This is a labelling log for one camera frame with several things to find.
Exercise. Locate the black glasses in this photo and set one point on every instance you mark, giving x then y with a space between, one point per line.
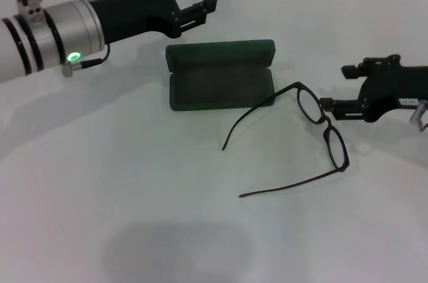
327 124

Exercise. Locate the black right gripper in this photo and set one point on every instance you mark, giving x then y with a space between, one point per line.
384 92

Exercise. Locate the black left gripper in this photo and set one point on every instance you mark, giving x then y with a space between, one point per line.
133 12

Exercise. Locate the green glasses case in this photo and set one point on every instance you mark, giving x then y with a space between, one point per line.
217 92

